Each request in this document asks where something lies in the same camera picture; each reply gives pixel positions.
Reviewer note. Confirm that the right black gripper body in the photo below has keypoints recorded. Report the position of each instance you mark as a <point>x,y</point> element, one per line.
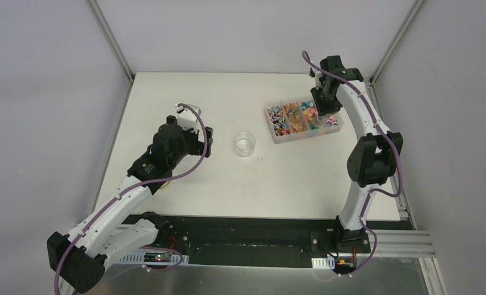
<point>326,102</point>

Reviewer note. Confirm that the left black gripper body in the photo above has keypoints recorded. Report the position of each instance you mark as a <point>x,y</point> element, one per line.
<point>204,141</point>

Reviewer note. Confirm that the clear plastic jar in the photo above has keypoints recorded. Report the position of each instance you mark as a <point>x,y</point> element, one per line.
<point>244,144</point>

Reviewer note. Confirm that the clear plastic scoop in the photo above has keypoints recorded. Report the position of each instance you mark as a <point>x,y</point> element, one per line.
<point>318,120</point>

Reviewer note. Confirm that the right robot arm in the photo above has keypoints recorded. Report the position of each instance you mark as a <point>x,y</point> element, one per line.
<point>375,156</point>

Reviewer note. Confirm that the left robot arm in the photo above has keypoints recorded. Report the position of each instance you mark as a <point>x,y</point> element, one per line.
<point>84,254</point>

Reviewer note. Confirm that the compartmented candy tray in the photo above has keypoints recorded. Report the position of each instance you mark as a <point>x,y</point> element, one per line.
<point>289,120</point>

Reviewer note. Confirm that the wooden jar lid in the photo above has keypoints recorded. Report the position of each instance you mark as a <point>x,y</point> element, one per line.
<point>165,184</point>

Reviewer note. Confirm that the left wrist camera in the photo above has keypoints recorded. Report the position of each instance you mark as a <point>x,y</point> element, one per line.
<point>188,115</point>

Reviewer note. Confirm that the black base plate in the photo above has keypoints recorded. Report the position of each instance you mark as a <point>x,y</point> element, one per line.
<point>255,242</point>

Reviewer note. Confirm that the left slotted cable duct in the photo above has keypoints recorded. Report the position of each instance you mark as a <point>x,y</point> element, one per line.
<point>154,258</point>

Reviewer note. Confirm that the slotted cable duct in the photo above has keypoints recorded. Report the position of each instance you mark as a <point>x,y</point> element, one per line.
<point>323,263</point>
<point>154,258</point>

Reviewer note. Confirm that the right slotted cable duct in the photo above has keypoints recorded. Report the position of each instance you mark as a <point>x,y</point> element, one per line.
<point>323,263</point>

